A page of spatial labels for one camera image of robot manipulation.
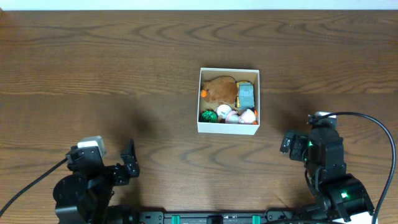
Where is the yellow grey toy truck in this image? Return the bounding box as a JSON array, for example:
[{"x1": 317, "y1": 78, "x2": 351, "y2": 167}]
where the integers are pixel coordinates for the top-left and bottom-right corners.
[{"x1": 235, "y1": 82, "x2": 255, "y2": 110}]

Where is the white cardboard box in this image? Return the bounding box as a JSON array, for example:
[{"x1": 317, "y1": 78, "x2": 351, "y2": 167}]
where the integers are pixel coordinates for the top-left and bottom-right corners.
[{"x1": 197, "y1": 68, "x2": 261, "y2": 135}]

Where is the left black cable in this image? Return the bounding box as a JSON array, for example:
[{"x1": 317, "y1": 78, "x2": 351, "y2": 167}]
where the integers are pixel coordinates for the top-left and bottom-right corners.
[{"x1": 0, "y1": 157, "x2": 69, "y2": 218}]

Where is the black cable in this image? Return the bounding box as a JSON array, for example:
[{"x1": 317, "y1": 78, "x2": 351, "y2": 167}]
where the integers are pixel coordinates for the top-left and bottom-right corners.
[
  {"x1": 310, "y1": 111, "x2": 396, "y2": 224},
  {"x1": 0, "y1": 157, "x2": 69, "y2": 218}
]

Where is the brown plush toy orange top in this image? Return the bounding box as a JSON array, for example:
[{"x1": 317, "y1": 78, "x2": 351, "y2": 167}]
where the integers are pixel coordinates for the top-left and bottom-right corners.
[{"x1": 200, "y1": 76, "x2": 238, "y2": 104}]

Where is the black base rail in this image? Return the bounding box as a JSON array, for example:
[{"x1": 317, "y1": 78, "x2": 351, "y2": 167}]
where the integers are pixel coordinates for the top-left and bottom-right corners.
[{"x1": 129, "y1": 208, "x2": 303, "y2": 224}]

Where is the white drum toy wooden handle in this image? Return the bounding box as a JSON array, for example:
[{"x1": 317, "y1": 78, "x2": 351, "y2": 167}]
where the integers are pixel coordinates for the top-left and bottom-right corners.
[{"x1": 215, "y1": 104, "x2": 232, "y2": 123}]

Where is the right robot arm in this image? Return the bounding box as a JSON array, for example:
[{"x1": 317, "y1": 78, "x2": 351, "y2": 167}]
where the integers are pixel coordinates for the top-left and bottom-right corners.
[{"x1": 280, "y1": 116, "x2": 374, "y2": 222}]

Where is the green plastic wheel toy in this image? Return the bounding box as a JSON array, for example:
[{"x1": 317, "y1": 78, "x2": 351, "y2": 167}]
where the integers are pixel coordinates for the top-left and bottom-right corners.
[{"x1": 200, "y1": 110, "x2": 218, "y2": 123}]

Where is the right black cable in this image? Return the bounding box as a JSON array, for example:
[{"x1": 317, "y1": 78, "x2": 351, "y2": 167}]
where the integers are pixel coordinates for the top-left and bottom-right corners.
[{"x1": 310, "y1": 111, "x2": 396, "y2": 224}]

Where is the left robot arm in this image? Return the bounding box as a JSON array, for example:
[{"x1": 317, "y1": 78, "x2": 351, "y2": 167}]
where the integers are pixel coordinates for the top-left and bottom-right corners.
[{"x1": 53, "y1": 136, "x2": 140, "y2": 224}]

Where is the pink duck toy with hat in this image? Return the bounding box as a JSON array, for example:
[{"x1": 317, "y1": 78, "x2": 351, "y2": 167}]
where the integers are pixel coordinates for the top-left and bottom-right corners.
[{"x1": 225, "y1": 109, "x2": 258, "y2": 125}]

